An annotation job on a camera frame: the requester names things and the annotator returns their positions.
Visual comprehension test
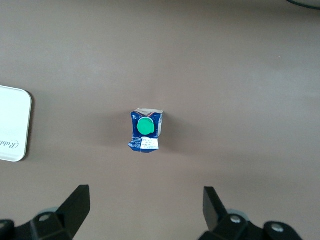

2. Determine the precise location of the black looped cable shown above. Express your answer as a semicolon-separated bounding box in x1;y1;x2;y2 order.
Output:
284;0;320;11

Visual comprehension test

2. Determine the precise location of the cream plastic tray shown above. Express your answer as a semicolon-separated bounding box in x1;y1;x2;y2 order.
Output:
0;85;33;163

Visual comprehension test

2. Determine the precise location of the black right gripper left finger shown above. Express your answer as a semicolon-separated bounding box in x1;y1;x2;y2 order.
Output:
0;184;91;240

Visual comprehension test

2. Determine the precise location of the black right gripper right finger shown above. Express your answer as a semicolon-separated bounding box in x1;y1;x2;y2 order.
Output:
198;186;304;240

